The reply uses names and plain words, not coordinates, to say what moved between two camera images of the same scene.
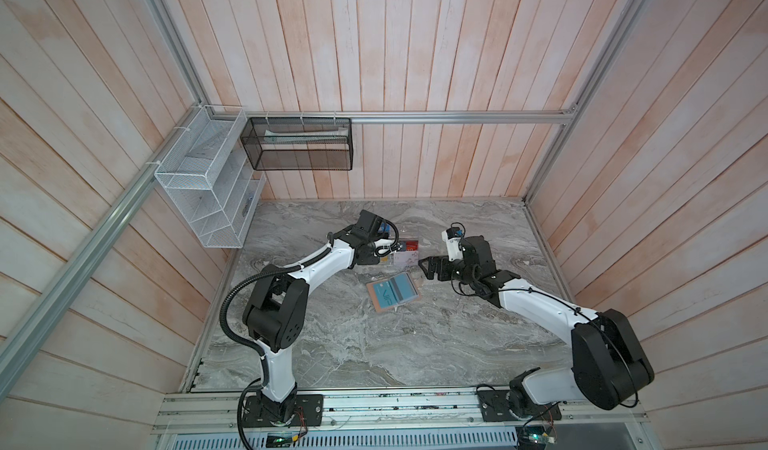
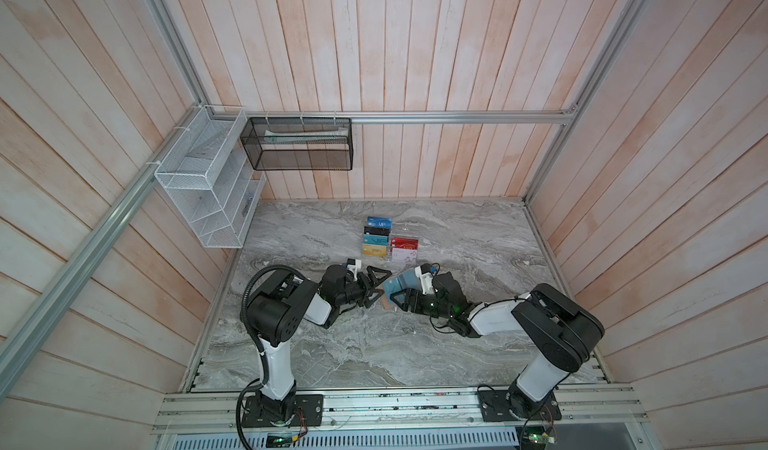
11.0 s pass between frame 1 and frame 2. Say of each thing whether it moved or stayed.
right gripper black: moved
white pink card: stayed
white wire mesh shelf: stayed
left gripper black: moved
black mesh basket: stayed
